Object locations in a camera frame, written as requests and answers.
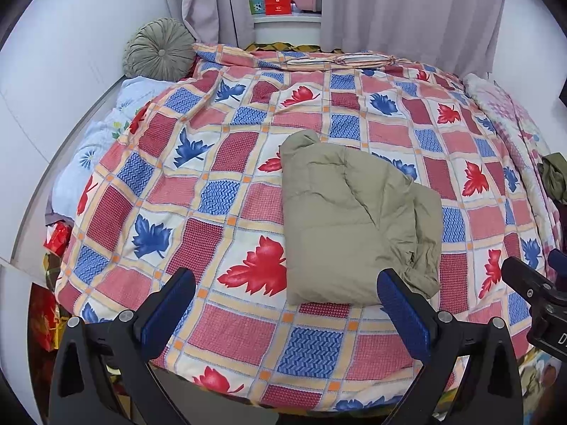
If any narrow grey curtain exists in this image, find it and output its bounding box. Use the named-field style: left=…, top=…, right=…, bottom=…
left=157, top=0, right=255, bottom=49

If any light blue floral sheet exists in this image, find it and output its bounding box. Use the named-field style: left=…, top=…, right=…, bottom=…
left=52, top=76, right=156, bottom=222

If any white window sill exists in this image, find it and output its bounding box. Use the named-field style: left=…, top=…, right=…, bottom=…
left=252, top=11, right=322, bottom=45

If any wide grey curtain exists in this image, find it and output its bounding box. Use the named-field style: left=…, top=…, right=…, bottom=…
left=320, top=0, right=506, bottom=74

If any red floral bag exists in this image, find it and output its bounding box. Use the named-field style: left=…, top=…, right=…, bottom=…
left=29, top=285, right=67, bottom=352

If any khaki puffer jacket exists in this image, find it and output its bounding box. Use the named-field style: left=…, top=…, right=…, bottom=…
left=280, top=130, right=444, bottom=306

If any round green pleated cushion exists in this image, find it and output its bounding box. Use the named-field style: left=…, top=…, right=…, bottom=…
left=123, top=18, right=196, bottom=79

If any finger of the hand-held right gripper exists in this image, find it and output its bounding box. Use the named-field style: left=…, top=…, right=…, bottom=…
left=548, top=249, right=567, bottom=282
left=501, top=257, right=560, bottom=304

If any leaf patterned checked quilt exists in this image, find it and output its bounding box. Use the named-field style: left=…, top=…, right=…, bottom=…
left=55, top=43, right=561, bottom=412

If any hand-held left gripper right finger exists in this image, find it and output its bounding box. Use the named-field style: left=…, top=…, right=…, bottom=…
left=376, top=268, right=524, bottom=425

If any olive green garment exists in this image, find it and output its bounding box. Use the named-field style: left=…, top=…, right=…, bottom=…
left=537, top=153, right=567, bottom=206

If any striped cloth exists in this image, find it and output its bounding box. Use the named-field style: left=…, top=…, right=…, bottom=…
left=283, top=52, right=399, bottom=72

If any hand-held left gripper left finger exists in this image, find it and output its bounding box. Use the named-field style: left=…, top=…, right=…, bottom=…
left=48, top=268, right=196, bottom=425

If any pink floral quilt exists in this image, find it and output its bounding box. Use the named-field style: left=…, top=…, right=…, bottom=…
left=463, top=73, right=563, bottom=249

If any yellow green plaid sheet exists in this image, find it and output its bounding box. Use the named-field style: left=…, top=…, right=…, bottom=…
left=246, top=41, right=342, bottom=54

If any red packet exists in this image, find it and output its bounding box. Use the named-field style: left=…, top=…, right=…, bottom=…
left=43, top=222, right=72, bottom=257

